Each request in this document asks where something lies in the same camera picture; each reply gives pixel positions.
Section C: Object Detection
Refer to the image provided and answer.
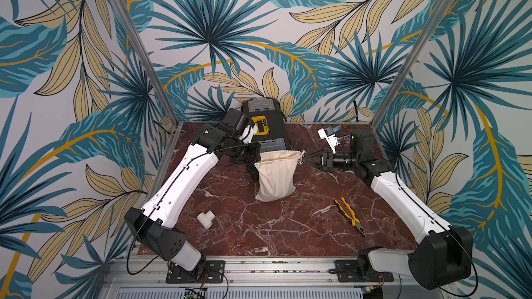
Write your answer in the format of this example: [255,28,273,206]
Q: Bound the cream cloth soil bag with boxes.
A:
[254,150,305,202]

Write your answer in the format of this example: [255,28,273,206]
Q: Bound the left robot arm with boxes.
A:
[124,109,260,278]

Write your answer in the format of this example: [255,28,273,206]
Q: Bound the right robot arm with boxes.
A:
[303,126,477,290]

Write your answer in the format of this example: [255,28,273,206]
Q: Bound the black yellow toolbox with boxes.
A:
[240,97,294,181]

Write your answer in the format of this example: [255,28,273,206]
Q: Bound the yellow black pliers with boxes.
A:
[335,197,367,236]

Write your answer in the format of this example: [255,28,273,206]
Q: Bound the white pipe fitting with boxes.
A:
[196,210,216,230]

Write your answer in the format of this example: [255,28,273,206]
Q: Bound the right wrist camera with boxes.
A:
[317,125,340,154]

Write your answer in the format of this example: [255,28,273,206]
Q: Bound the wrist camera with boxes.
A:
[239,121,259,145]
[317,125,340,154]

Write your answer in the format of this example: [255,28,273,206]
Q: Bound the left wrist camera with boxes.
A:
[239,121,259,145]

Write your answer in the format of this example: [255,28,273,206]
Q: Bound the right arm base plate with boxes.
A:
[329,259,394,285]

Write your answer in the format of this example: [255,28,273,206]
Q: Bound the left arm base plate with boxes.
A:
[166,260,225,285]

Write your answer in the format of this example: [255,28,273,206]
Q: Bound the aluminium front rail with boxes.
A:
[99,255,458,299]

